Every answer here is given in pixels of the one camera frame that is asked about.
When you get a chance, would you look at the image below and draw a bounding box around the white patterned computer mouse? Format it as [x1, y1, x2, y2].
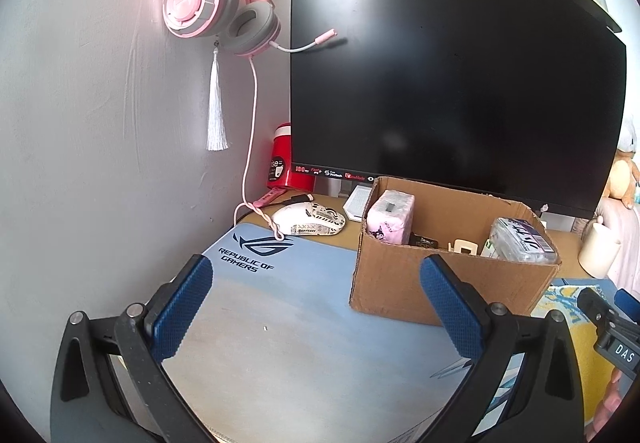
[271, 202, 347, 236]

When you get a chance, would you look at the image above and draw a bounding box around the orange grey plush toy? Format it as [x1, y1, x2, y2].
[602, 125, 640, 210]

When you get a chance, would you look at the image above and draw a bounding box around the white tassel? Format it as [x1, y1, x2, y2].
[206, 48, 231, 152]

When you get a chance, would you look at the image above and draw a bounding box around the light blue mouse mat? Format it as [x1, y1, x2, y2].
[107, 219, 551, 443]

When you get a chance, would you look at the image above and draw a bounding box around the beige plastic clip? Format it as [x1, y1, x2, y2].
[446, 238, 482, 256]

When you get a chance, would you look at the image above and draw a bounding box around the white speaker bar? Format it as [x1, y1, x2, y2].
[344, 185, 373, 224]

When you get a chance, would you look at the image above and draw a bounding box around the person's right hand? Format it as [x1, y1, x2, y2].
[585, 365, 628, 443]

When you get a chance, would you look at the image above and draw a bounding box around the pink tissue pack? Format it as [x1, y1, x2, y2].
[366, 190, 417, 246]

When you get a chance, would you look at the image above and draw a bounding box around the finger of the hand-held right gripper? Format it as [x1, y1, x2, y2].
[576, 288, 621, 325]
[615, 289, 640, 313]

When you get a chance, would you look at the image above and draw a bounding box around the clear paper clip box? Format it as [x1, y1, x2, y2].
[487, 217, 559, 265]

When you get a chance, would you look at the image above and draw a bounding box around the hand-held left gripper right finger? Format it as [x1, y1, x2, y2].
[419, 254, 586, 443]

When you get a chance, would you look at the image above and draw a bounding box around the white cup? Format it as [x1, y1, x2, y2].
[579, 218, 622, 280]

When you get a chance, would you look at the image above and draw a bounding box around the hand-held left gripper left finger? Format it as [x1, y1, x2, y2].
[50, 253, 214, 443]

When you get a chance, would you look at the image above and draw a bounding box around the red canister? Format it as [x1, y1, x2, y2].
[266, 123, 316, 190]

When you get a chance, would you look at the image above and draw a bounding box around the brown cardboard box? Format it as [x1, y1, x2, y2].
[349, 176, 562, 326]

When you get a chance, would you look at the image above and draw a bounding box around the black curved monitor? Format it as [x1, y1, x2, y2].
[289, 0, 628, 220]

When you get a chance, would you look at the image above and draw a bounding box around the yellow blue towel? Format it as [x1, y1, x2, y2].
[530, 279, 618, 434]

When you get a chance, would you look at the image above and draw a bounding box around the pink cable connector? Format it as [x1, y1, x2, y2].
[252, 188, 288, 206]

